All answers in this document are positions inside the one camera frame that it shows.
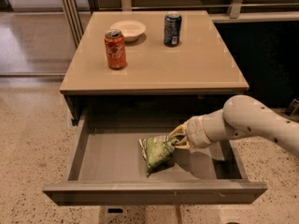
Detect blue pepsi can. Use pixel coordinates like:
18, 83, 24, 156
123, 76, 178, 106
164, 11, 182, 47

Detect green jalapeno chip bag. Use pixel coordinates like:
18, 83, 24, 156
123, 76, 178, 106
138, 135, 179, 175

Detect white paper bowl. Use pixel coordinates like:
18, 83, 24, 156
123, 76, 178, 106
110, 20, 146, 42

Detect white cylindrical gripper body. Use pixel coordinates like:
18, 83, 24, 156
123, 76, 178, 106
186, 112, 220, 148

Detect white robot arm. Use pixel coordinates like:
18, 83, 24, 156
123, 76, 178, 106
169, 95, 299, 158

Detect tan top drawer cabinet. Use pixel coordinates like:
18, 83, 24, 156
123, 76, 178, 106
60, 11, 249, 119

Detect red coca-cola can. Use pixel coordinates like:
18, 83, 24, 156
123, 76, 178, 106
105, 29, 126, 70

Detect open grey top drawer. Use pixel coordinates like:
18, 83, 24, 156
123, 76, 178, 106
43, 108, 267, 205

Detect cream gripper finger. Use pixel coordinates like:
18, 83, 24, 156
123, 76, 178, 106
169, 122, 187, 138
174, 136, 191, 149

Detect metal window frame rails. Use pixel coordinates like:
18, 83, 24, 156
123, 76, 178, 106
55, 0, 299, 48

